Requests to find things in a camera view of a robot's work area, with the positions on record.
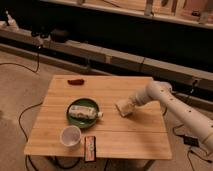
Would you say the white plastic bottle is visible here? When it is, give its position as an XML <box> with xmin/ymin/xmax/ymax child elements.
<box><xmin>68</xmin><ymin>105</ymin><xmax>103</xmax><ymax>119</ymax></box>

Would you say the black floor cable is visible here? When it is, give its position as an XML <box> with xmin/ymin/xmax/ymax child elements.
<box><xmin>0</xmin><ymin>44</ymin><xmax>44</xmax><ymax>171</ymax></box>

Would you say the black power adapter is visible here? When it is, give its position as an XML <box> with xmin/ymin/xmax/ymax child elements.
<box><xmin>183</xmin><ymin>137</ymin><xmax>199</xmax><ymax>147</ymax></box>

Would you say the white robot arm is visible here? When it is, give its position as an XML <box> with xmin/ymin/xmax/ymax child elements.
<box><xmin>116</xmin><ymin>81</ymin><xmax>213</xmax><ymax>152</ymax></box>

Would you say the white rectangular sponge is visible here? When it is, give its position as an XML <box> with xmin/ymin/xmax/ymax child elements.
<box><xmin>116</xmin><ymin>100</ymin><xmax>134</xmax><ymax>117</ymax></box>

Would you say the orange snack packet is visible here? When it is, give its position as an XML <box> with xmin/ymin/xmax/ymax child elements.
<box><xmin>84</xmin><ymin>136</ymin><xmax>96</xmax><ymax>162</ymax></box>

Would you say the black device on ledge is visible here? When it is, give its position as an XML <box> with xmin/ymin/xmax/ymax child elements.
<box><xmin>50</xmin><ymin>29</ymin><xmax>69</xmax><ymax>43</ymax></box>

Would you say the green round plate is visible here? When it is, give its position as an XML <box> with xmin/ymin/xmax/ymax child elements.
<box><xmin>66</xmin><ymin>98</ymin><xmax>102</xmax><ymax>129</ymax></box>

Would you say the white paper cup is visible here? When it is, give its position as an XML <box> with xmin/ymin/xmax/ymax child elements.
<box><xmin>60</xmin><ymin>125</ymin><xmax>81</xmax><ymax>148</ymax></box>

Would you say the white spray bottle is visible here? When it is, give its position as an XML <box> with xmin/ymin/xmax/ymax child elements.
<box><xmin>6</xmin><ymin>11</ymin><xmax>19</xmax><ymax>31</ymax></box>

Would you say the red sausage piece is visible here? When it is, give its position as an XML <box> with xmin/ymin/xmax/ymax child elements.
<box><xmin>67</xmin><ymin>79</ymin><xmax>84</xmax><ymax>85</ymax></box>

